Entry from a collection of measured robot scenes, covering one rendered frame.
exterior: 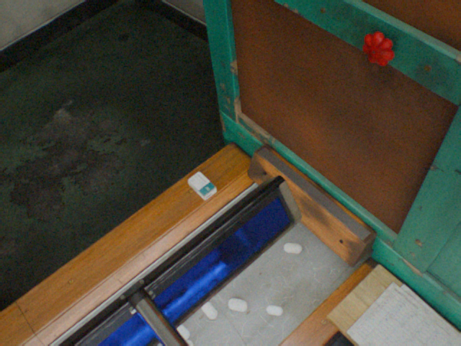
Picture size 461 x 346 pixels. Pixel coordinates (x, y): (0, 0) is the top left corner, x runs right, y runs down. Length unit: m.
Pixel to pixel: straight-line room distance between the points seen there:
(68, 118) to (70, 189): 0.44
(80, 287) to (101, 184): 1.14
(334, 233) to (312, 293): 0.13
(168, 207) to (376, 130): 0.50
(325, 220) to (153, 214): 0.38
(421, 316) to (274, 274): 0.28
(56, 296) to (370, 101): 0.70
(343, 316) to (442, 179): 0.34
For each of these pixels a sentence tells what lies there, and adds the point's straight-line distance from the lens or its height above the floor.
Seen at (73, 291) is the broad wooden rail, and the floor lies 0.76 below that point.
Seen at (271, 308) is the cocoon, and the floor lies 0.76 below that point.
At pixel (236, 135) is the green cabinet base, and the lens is 1.06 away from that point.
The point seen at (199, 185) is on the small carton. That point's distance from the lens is 1.00.
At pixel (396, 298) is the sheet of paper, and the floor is 0.78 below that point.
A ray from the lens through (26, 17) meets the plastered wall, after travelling 2.82.
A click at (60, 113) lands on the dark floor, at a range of 2.45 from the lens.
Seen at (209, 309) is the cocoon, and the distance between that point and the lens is 0.90.
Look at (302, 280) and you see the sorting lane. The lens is 0.94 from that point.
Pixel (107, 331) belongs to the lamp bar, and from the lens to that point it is 0.55.
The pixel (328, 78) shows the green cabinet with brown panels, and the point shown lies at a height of 1.12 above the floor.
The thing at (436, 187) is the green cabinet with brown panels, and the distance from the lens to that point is 0.68.
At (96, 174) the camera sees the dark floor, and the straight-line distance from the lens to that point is 2.12.
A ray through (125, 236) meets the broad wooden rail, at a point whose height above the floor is 0.76.
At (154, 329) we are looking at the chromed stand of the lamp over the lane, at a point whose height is 1.12.
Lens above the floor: 1.61
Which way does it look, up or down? 55 degrees down
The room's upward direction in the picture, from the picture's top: 8 degrees counter-clockwise
